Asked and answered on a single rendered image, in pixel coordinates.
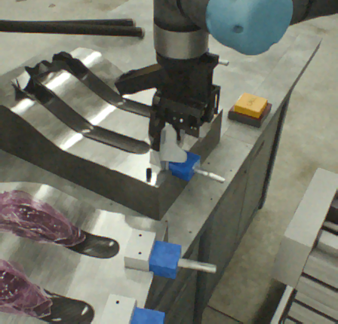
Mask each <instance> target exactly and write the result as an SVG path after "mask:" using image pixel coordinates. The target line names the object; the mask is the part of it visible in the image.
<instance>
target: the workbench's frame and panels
mask: <svg viewBox="0 0 338 324"><path fill-rule="evenodd" d="M319 46H320V43H319V45H318V46H317V47H316V49H315V51H314V52H313V53H312V55H311V56H310V58H309V60H308V62H307V64H306V66H305V67H304V69H303V70H302V71H301V73H300V75H299V77H298V78H297V79H296V81H295V82H294V84H293V86H292V88H291V89H290V90H289V91H288V93H287V95H286V96H285V98H284V99H283V100H282V102H281V104H280V106H279V107H278V108H277V110H276V112H275V113H274V115H273V116H272V118H271V120H270V121H269V123H268V125H267V127H266V129H265V130H264V131H263V132H262V134H261V135H260V137H259V139H258V140H257V142H256V143H255V145H254V146H253V148H252V149H251V151H250V153H249V155H248V156H247V157H246V159H245V160H244V162H243V164H242V165H241V167H240V168H239V170H238V172H237V173H236V174H235V175H234V177H233V178H232V181H231V182H230V183H229V185H228V186H227V188H226V191H225V192H224V194H223V196H222V197H221V198H220V200H219V202H218V203H217V205H216V206H215V208H214V210H213V211H212V213H211V214H210V215H209V216H208V218H207V220H206V221H205V223H204V224H203V226H202V227H201V229H200V231H199V232H198V234H197V235H196V237H195V239H194V240H193V241H192V243H191V245H190V246H189V248H188V249H187V251H186V253H185V255H184V256H183V257H182V258H184V259H189V260H193V261H200V262H204V263H209V264H216V265H217V270H216V273H215V274H214V273H210V272H206V271H199V270H195V269H191V268H186V267H180V266H179V270H178V273H177V278H176V279H171V278H169V280H168V281H167V282H166V284H165V285H164V288H163V289H162V290H161V292H160V293H159V294H158V296H157V298H156V299H155V300H154V302H153V304H152V306H151V307H150V310H154V311H158V312H162V313H165V324H201V321H202V314H203V311H204V309H205V308H206V306H207V303H208V302H209V300H210V297H211V296H212V294H213V293H214V291H215V289H216V287H217V286H218V284H219V282H220V280H221V278H222V276H223V275H224V273H225V271H226V267H227V265H228V263H229V262H230V260H231V258H232V256H233V254H234V253H235V251H236V249H237V248H238V245H239V243H240V242H241V239H242V238H243V236H244V234H245V232H246V230H247V228H248V227H249V225H250V223H251V221H252V219H253V217H254V215H255V214H256V213H257V210H258V209H262V208H263V206H264V204H265V202H266V198H267V194H268V187H269V182H270V179H271V175H272V170H273V167H274V163H275V158H276V154H277V150H278V145H279V142H280V138H281V132H282V130H283V126H284V121H285V118H286V114H287V108H288V105H289V102H290V96H291V92H292V91H293V89H294V88H295V86H296V85H297V83H298V81H299V80H300V78H301V77H302V75H303V73H304V71H305V70H306V69H307V67H308V64H309V63H310V61H311V59H312V58H313V56H314V55H315V53H316V51H318V49H319Z"/></svg>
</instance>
